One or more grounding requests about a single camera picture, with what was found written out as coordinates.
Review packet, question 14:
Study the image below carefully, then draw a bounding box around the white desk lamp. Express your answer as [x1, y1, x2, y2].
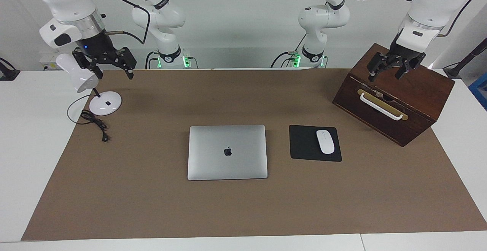
[56, 52, 123, 116]

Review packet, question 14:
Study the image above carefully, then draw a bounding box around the dark wooden box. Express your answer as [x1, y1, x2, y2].
[332, 43, 455, 147]

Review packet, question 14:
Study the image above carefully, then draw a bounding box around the black base cable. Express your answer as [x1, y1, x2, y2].
[271, 33, 307, 68]
[145, 51, 160, 69]

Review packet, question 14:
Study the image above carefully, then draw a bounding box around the blue crate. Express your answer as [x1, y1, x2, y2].
[469, 72, 487, 111]

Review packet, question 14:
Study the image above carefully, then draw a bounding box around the black clamp stand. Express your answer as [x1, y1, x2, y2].
[0, 58, 20, 81]

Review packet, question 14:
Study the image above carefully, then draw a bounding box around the black right base cable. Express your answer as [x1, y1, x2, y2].
[145, 51, 160, 69]

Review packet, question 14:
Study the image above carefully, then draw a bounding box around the black lamp power cable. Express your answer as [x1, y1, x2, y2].
[67, 94, 110, 142]

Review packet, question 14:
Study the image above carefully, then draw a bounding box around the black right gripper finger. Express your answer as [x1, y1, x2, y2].
[72, 49, 104, 79]
[116, 47, 137, 79]

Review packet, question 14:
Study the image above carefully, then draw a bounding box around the silver laptop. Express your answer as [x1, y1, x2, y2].
[187, 125, 268, 181]

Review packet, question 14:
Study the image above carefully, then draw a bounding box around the white power strip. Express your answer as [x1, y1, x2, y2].
[39, 51, 58, 71]

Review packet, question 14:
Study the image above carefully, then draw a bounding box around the white box handle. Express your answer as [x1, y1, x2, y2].
[360, 92, 403, 121]

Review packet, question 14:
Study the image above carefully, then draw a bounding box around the white computer mouse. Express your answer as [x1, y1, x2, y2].
[316, 130, 335, 155]

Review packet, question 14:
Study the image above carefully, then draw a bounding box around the black left base cable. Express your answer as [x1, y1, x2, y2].
[271, 33, 307, 68]

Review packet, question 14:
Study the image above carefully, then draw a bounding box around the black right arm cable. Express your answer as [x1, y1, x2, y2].
[89, 0, 153, 45]

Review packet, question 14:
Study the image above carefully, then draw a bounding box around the black tripod pole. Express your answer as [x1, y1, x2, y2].
[443, 38, 487, 79]

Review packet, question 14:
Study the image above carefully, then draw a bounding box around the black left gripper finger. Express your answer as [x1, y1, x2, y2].
[395, 59, 419, 80]
[367, 52, 392, 82]

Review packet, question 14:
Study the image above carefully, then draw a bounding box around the brown table mat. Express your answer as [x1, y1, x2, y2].
[21, 68, 487, 241]

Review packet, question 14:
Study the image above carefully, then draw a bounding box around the black mouse pad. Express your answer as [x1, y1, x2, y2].
[289, 125, 342, 162]

